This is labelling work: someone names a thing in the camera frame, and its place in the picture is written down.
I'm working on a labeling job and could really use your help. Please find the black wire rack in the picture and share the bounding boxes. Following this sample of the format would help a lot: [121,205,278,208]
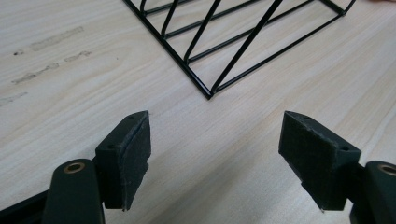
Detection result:
[122,0,358,101]

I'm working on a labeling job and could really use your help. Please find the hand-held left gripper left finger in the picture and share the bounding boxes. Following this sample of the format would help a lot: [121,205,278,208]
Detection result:
[41,110,152,224]

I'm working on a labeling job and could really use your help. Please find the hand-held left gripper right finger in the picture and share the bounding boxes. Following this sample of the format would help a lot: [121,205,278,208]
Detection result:
[277,110,396,224]

